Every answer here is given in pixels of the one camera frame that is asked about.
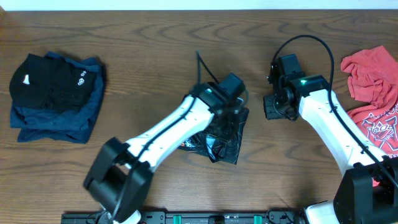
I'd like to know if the black printed cycling jersey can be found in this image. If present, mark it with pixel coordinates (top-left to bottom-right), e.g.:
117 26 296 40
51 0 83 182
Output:
177 108 249 165

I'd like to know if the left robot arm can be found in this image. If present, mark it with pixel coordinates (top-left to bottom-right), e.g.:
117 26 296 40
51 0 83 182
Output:
83 73 246 223

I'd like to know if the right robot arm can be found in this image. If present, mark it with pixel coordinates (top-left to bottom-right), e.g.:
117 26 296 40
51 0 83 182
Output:
264 54 397 223

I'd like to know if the red printed t-shirt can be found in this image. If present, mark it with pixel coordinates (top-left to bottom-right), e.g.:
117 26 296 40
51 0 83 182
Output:
340 45 397 159

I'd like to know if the folded navy blue shirt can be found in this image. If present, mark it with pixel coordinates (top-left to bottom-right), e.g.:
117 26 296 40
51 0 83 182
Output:
10 52 106 144

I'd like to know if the folded black shirt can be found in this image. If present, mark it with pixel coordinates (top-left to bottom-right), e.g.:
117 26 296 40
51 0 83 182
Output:
9 54 97 111

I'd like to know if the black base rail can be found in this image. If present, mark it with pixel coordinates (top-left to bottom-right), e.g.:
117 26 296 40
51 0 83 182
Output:
60 203 310 224

